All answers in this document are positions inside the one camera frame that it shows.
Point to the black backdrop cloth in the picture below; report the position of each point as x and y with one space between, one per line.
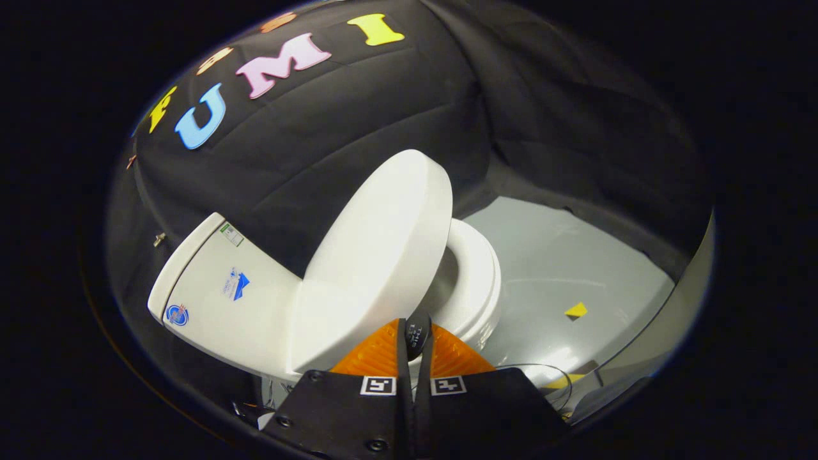
358 115

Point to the white ceramic toilet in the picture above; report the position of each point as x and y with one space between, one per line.
211 300

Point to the white toilet seat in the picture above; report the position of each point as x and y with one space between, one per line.
480 281

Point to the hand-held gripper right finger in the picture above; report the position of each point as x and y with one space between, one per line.
486 415

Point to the small pink clip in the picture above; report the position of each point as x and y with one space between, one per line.
131 161

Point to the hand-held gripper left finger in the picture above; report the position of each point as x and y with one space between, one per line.
345 415

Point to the small silver clip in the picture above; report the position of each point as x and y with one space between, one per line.
159 240

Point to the yellow black floor tape piece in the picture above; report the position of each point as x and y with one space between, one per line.
565 381
576 311

